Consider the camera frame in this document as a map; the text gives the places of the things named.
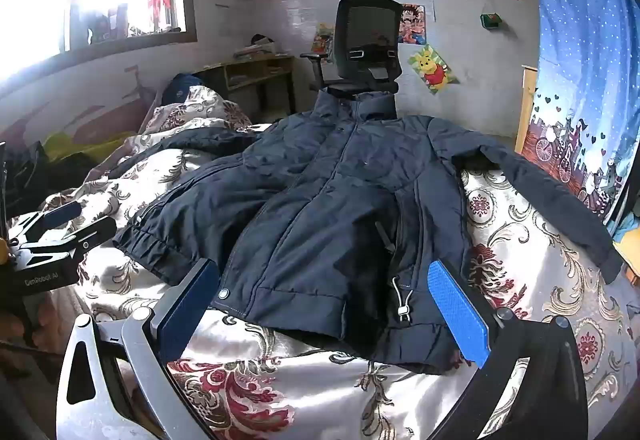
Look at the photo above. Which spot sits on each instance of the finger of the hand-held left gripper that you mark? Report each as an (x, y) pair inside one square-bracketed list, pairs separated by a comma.
[(62, 212), (95, 232)]

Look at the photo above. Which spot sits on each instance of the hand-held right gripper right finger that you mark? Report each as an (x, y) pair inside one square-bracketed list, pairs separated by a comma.
[(457, 310)]

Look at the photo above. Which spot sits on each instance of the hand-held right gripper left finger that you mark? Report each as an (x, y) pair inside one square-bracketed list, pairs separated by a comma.
[(187, 315)]

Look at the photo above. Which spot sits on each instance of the navy padded jacket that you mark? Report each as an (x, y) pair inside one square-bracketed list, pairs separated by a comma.
[(320, 200)]

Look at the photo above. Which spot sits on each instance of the black cloth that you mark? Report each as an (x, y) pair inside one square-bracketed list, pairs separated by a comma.
[(25, 175)]

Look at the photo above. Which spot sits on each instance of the yellow-green cloth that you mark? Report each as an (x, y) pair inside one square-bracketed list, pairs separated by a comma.
[(65, 142)]

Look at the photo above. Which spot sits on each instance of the floral satin quilt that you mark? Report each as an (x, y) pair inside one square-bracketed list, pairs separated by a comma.
[(525, 230)]

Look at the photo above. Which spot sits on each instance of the dark blue bag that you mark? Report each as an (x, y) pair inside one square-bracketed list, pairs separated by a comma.
[(179, 89)]

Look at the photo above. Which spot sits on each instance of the wooden desk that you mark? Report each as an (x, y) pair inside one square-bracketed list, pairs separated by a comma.
[(260, 65)]

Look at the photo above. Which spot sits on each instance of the blue printed curtain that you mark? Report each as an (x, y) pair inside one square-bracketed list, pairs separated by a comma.
[(585, 45)]

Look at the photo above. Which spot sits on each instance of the black mesh office chair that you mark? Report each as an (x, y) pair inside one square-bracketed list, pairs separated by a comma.
[(367, 25)]

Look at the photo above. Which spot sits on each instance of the wooden frame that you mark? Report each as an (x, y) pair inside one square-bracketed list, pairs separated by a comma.
[(526, 105)]

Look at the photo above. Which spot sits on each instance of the yellow bear wall poster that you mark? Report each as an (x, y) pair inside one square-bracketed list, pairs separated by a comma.
[(433, 69)]

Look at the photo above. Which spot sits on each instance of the cartoon figure wall poster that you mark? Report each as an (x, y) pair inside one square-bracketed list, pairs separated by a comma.
[(412, 24)]

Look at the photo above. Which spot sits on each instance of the small green wall box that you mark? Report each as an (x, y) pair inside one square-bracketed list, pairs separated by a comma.
[(490, 21)]

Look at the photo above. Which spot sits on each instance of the small colourful wall poster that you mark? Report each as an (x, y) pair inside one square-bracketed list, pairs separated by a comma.
[(322, 42)]

